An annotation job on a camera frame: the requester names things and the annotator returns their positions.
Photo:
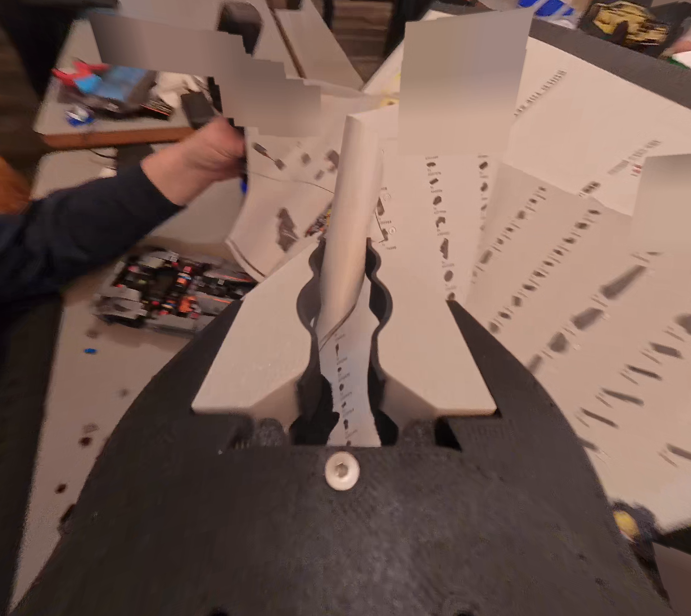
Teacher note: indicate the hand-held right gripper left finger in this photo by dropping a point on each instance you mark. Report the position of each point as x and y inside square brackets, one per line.
[253, 357]

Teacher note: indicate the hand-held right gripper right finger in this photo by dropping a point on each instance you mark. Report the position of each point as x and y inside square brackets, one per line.
[437, 362]

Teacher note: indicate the thick lego instruction booklet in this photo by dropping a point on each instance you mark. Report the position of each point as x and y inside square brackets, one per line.
[567, 260]

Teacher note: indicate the person's left forearm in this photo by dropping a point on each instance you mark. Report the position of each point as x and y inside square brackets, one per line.
[81, 233]

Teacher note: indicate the grey lego car model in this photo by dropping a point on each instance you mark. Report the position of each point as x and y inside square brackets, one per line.
[173, 287]

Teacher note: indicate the scattered loose lego pieces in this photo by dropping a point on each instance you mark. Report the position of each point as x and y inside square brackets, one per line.
[89, 351]

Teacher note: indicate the person's left hand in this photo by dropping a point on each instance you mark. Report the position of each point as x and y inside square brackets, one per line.
[205, 157]

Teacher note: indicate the grey background table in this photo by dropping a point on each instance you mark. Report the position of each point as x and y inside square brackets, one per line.
[124, 126]

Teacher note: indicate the red and blue tools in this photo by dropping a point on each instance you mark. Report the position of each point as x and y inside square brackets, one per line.
[108, 81]

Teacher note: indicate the yellow and black tool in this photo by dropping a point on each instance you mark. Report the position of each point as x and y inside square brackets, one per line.
[626, 524]

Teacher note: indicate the yellow and black bag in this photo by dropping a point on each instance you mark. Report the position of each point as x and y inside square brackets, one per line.
[631, 25]

